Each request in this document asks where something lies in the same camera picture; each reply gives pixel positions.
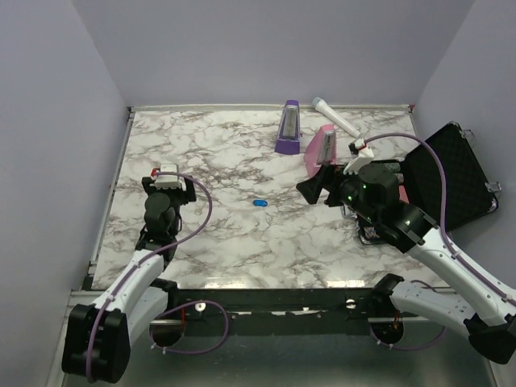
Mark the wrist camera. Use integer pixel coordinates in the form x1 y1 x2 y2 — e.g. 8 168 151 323
151 164 182 189
343 139 374 174

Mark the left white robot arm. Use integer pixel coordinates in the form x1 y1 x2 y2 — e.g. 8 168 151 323
61 169 199 383

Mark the purple metronome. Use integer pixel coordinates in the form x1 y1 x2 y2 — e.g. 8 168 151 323
275 99 302 156

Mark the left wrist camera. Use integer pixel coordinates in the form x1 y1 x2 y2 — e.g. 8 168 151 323
151 164 182 189

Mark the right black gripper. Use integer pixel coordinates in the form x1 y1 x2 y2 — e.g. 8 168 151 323
296 160 381 224

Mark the blue orange chip roll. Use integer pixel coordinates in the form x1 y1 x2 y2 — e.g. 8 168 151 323
364 227 381 242

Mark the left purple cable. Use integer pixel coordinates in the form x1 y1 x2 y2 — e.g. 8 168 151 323
85 171 214 382

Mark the white toy microphone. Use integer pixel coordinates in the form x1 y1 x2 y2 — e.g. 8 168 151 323
312 97 361 138

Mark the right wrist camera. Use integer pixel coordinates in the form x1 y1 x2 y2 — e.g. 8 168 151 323
343 139 374 174

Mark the black poker chip case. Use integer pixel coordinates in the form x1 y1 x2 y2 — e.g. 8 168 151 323
341 123 498 252

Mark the blue key tag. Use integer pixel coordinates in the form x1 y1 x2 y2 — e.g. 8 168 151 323
252 199 268 207

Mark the pink metronome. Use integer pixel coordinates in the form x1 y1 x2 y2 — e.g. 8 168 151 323
303 124 336 177

